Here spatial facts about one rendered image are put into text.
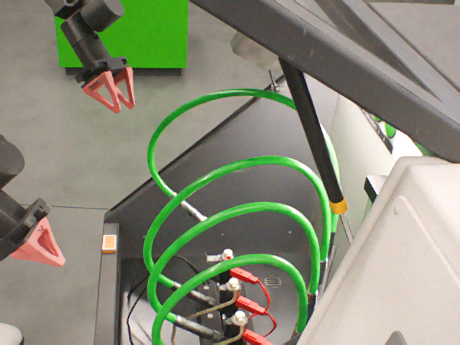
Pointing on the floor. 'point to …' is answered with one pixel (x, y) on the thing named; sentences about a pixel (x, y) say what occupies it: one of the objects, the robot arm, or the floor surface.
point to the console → (399, 264)
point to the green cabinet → (139, 38)
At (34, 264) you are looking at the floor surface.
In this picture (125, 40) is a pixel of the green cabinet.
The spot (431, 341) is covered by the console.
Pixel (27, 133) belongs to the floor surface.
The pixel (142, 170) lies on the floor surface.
